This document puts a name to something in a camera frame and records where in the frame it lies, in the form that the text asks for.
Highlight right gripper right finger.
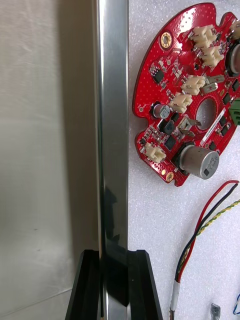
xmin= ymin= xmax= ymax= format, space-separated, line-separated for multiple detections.
xmin=127 ymin=249 xmax=165 ymax=320

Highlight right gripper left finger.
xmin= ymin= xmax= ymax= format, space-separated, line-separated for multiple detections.
xmin=65 ymin=249 xmax=103 ymax=320

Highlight red black green-yellow wire harness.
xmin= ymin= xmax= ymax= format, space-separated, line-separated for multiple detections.
xmin=169 ymin=179 xmax=240 ymax=320

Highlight round red circuit board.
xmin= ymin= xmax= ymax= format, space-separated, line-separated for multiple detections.
xmin=132 ymin=2 xmax=240 ymax=188

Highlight white foam sheet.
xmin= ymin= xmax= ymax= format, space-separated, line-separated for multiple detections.
xmin=127 ymin=0 xmax=240 ymax=320

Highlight steel tray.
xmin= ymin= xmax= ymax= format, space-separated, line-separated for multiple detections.
xmin=91 ymin=0 xmax=130 ymax=320

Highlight blue-white twisted wire harness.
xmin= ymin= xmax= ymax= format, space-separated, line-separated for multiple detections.
xmin=232 ymin=292 xmax=240 ymax=316

